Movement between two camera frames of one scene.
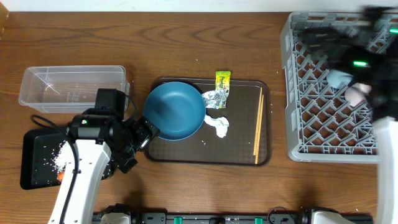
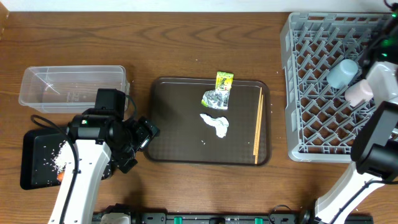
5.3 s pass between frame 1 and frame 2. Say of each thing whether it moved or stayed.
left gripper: stayed
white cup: stayed
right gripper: moved
